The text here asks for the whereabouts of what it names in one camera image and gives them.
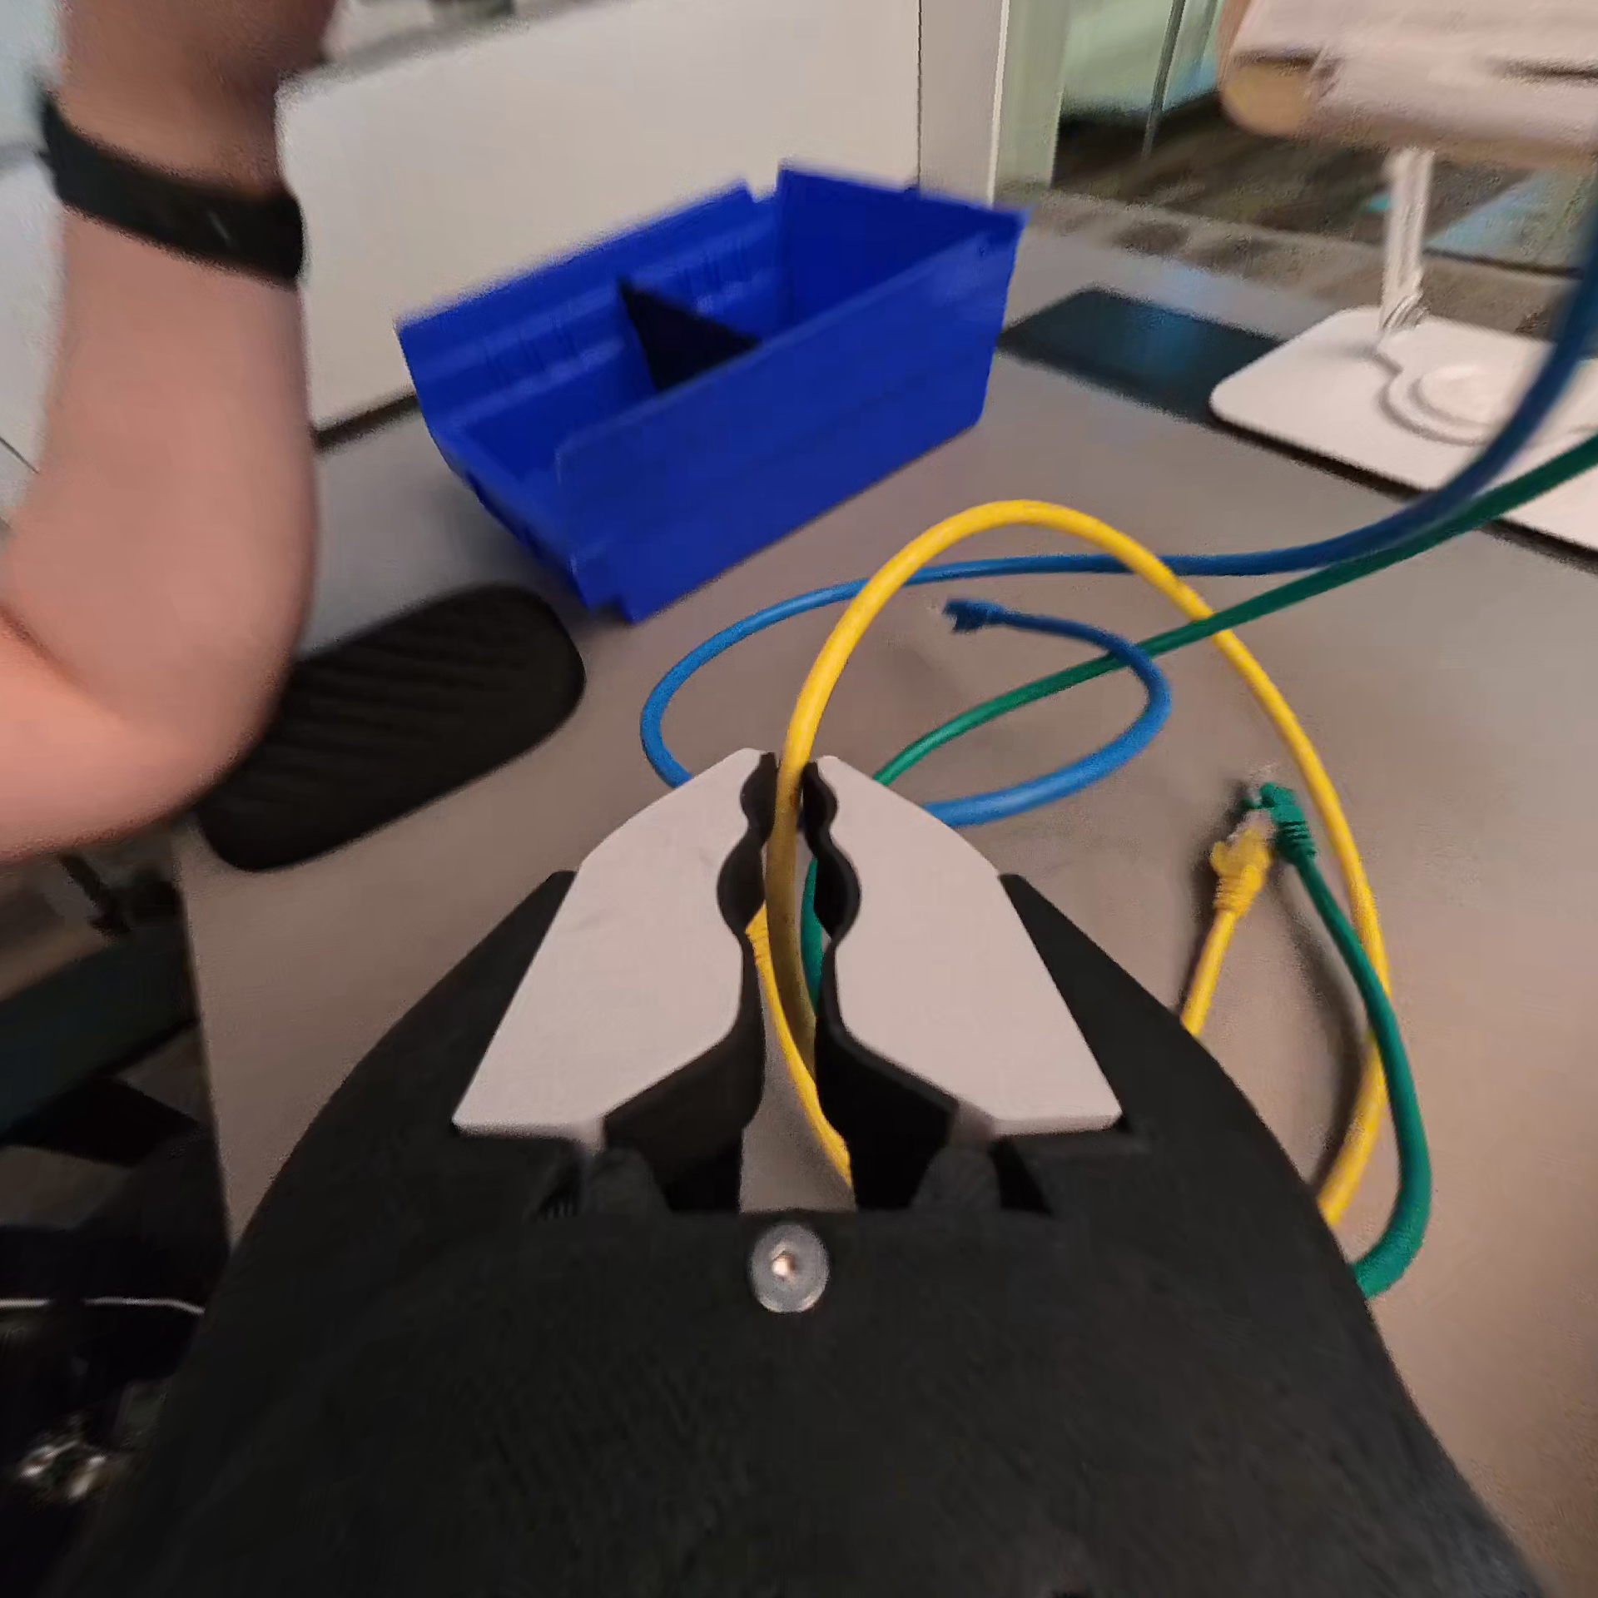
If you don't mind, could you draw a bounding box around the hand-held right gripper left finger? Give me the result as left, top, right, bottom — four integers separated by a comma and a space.
453, 745, 769, 1212

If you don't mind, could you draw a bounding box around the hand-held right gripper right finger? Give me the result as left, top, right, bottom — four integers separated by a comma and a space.
799, 751, 1123, 1212

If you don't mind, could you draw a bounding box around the yellow ethernet cable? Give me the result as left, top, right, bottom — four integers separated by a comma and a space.
746, 498, 1393, 1227

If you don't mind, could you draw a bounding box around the green ethernet cable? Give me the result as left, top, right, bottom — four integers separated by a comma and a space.
799, 430, 1598, 1299

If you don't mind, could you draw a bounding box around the blue ethernet cable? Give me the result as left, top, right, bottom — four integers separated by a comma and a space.
640, 213, 1598, 831

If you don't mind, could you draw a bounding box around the blue plastic bin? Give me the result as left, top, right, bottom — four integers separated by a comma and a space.
398, 161, 1028, 624

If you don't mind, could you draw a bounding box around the person's left forearm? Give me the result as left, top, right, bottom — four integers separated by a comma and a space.
0, 186, 320, 863

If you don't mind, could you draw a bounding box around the person's left hand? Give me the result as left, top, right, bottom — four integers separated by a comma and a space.
55, 0, 339, 201

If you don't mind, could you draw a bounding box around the dark rectangular table panel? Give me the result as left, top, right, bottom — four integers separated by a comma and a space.
999, 289, 1269, 420

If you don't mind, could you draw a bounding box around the white board stand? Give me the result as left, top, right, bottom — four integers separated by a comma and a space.
1208, 142, 1598, 553

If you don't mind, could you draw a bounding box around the black wrist watch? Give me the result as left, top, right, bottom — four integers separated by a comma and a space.
38, 93, 310, 287

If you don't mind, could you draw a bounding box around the black office chair frame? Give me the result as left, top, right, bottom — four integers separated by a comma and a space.
0, 848, 232, 1598

